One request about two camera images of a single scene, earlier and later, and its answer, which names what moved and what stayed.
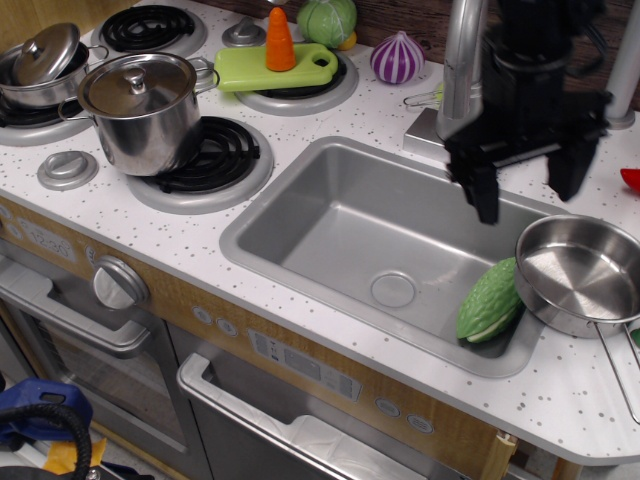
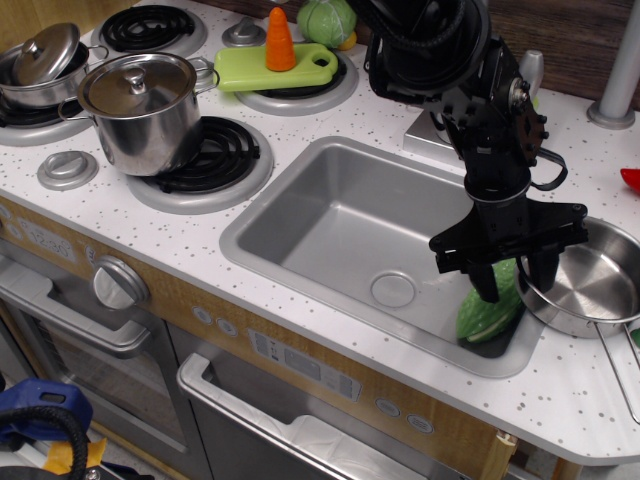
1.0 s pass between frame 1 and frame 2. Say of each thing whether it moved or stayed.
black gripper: moved
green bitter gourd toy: stayed
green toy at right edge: stayed
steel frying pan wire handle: stayed
